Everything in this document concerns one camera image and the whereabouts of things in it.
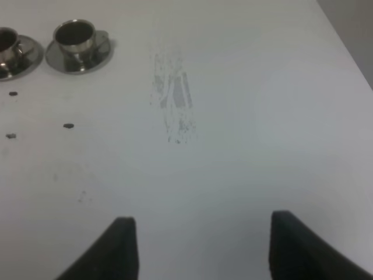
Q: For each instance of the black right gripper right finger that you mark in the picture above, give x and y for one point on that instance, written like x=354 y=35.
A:
x=296 y=252

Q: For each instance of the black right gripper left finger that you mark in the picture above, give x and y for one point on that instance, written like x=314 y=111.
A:
x=114 y=255

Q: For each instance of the right stainless steel saucer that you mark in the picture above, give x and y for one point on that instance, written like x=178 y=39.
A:
x=98 y=58

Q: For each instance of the stainless steel saucer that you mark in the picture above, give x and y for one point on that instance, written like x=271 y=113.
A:
x=98 y=58
x=30 y=59

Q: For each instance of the left stainless steel saucer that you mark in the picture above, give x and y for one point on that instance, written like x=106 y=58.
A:
x=30 y=59

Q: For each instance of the right stainless steel teacup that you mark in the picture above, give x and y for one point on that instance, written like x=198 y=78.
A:
x=79 y=37

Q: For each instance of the stainless steel teacup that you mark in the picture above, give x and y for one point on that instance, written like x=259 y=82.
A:
x=10 y=50
x=79 y=37

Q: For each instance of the left stainless steel teacup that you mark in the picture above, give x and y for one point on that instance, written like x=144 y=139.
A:
x=10 y=50

